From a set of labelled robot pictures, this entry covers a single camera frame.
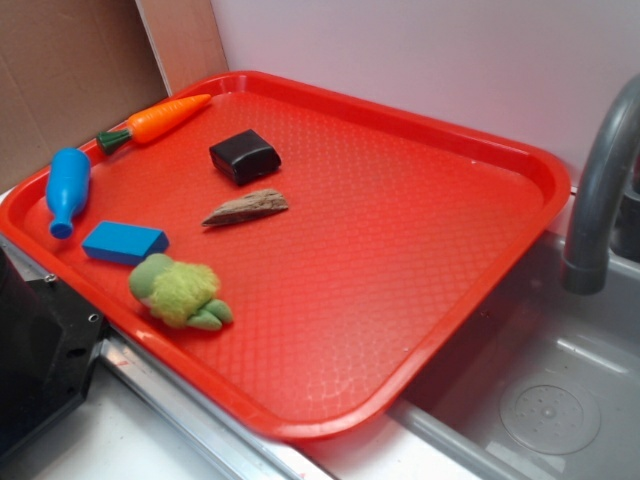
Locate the orange toy carrot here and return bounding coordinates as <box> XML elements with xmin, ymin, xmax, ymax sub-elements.
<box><xmin>96</xmin><ymin>94</ymin><xmax>212</xmax><ymax>155</ymax></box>

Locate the red plastic tray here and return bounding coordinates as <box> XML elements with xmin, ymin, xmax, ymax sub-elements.
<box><xmin>1</xmin><ymin>72</ymin><xmax>570</xmax><ymax>441</ymax></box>

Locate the blue plastic bottle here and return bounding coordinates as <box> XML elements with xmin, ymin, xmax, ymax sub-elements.
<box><xmin>45</xmin><ymin>148</ymin><xmax>91</xmax><ymax>240</ymax></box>

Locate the brown wood piece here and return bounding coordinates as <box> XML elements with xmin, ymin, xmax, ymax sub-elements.
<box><xmin>201</xmin><ymin>188</ymin><xmax>289</xmax><ymax>227</ymax></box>

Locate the grey toy sink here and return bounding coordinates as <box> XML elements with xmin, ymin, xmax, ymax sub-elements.
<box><xmin>303</xmin><ymin>213</ymin><xmax>639</xmax><ymax>479</ymax></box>

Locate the black rectangular box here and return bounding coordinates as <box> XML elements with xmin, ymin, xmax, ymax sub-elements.
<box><xmin>209</xmin><ymin>129</ymin><xmax>282</xmax><ymax>186</ymax></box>

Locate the brown cardboard panel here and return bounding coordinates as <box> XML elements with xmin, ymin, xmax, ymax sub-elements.
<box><xmin>1</xmin><ymin>1</ymin><xmax>228</xmax><ymax>191</ymax></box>

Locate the grey toy faucet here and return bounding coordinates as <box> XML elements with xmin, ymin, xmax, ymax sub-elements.
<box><xmin>561</xmin><ymin>76</ymin><xmax>639</xmax><ymax>295</ymax></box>

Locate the blue rectangular block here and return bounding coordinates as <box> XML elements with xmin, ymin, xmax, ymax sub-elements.
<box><xmin>81</xmin><ymin>221</ymin><xmax>169</xmax><ymax>266</ymax></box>

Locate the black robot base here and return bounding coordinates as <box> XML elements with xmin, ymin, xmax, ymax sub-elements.
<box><xmin>1</xmin><ymin>253</ymin><xmax>107</xmax><ymax>463</ymax></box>

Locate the green plush toy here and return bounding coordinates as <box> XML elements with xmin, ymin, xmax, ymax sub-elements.
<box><xmin>128</xmin><ymin>253</ymin><xmax>233</xmax><ymax>331</ymax></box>

